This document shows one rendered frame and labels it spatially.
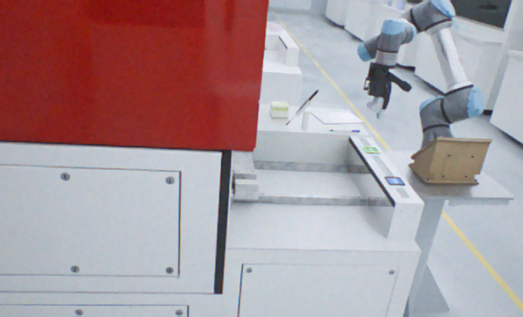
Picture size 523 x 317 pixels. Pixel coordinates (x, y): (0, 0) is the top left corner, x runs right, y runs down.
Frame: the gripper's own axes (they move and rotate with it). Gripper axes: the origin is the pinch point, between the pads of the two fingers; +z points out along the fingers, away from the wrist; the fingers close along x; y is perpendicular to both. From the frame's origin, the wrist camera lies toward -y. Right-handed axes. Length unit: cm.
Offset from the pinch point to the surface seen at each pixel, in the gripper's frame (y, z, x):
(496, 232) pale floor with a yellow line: -137, 111, -89
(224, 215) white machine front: 60, 5, 66
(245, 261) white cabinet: 51, 33, 46
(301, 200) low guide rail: 30.2, 27.0, 19.1
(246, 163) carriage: 49, 23, -1
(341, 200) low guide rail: 15.7, 26.4, 19.1
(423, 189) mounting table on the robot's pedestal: -22.4, 28.7, 4.6
